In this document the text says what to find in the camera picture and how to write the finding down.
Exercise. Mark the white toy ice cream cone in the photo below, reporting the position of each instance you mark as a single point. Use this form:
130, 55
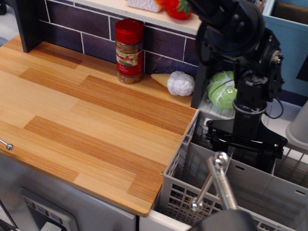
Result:
178, 83

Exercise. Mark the red toy strawberry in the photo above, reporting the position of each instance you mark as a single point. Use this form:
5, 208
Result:
177, 9

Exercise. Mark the small chrome knob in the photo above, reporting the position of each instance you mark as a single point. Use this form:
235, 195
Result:
8, 146

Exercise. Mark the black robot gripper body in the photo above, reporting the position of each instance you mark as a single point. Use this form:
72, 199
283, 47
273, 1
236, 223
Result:
246, 130

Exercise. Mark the light blue box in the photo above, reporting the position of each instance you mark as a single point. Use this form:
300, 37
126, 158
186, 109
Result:
288, 19

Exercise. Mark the black clamp body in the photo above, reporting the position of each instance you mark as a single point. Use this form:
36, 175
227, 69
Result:
227, 220

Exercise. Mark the grey plastic drying rack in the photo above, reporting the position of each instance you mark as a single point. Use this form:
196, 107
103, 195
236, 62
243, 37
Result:
277, 200

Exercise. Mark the green toy cabbage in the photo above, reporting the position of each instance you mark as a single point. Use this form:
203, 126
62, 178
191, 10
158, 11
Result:
221, 90

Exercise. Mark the grey faucet base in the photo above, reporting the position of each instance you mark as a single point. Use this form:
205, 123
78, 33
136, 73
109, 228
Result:
297, 131

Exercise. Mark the silver oven control panel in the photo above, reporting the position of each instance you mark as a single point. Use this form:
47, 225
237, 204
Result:
43, 211

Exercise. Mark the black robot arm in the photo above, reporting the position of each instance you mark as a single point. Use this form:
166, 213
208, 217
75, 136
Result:
234, 31

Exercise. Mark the red-lidded spice jar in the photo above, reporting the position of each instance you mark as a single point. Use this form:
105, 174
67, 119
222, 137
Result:
129, 50

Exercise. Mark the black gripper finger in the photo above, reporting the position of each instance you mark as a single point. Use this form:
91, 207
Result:
265, 160
220, 146

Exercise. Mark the white toy cake slice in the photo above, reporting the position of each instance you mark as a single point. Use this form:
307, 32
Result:
149, 5

